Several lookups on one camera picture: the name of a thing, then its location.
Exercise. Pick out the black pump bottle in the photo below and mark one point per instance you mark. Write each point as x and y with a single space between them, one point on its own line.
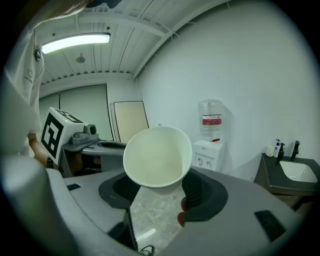
281 151

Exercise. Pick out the small white container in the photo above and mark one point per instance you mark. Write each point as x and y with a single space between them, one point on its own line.
269 151

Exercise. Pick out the white rectangular sink basin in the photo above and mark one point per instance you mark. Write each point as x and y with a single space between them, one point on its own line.
297 171

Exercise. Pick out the white and blue pump bottle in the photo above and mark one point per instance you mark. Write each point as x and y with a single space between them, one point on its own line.
276 148

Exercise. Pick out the person's left forearm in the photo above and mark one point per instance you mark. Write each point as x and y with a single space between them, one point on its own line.
37 150

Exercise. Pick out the person's white shirt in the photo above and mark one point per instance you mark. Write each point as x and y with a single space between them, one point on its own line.
17 100

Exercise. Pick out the white paper cup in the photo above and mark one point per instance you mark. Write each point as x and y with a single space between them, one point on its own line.
157 155

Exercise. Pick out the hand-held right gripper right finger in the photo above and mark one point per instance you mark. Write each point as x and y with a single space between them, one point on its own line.
207 197

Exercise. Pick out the white window blind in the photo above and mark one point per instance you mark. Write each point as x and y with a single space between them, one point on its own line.
82 105

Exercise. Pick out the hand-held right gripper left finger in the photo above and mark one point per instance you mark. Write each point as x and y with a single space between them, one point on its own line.
117 191

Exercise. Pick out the black faucet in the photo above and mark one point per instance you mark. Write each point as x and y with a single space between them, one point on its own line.
295 150

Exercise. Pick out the clear water jug red label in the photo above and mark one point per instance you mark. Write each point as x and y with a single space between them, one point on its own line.
211 117

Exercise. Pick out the long ceiling lamp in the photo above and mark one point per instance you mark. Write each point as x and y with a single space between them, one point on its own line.
75 41

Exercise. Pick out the white water dispenser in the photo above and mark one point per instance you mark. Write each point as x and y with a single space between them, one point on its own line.
208 155

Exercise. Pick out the person's right hand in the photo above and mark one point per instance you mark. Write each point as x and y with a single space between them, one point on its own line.
182 217

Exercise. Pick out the round ceiling smoke detector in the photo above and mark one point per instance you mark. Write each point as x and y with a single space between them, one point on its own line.
80 59

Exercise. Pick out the black sink counter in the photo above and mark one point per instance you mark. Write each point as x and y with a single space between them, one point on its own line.
270 175

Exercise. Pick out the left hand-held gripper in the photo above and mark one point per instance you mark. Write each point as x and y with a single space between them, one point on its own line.
53 135

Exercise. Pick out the beige board with black frame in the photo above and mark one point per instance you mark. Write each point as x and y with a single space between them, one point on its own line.
131 120

